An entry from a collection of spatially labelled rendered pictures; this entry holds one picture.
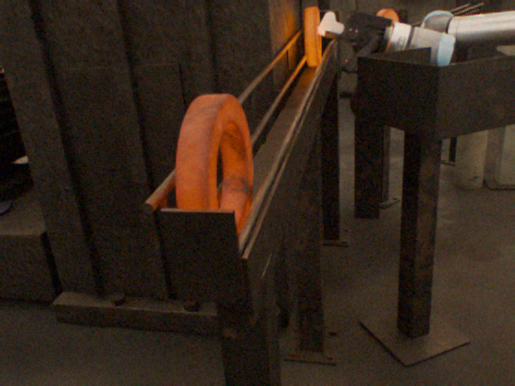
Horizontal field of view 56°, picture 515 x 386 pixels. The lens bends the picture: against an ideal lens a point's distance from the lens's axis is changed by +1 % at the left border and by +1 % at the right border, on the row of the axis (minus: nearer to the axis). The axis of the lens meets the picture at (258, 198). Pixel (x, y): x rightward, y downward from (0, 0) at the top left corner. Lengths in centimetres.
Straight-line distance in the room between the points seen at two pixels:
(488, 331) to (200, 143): 113
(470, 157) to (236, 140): 180
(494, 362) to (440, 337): 13
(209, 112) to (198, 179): 7
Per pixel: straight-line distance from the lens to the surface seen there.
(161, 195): 51
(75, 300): 157
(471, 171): 233
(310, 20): 135
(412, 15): 422
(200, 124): 48
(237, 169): 61
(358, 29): 138
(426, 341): 138
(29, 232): 165
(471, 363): 135
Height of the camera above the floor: 85
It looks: 22 degrees down
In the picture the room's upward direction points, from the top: 5 degrees counter-clockwise
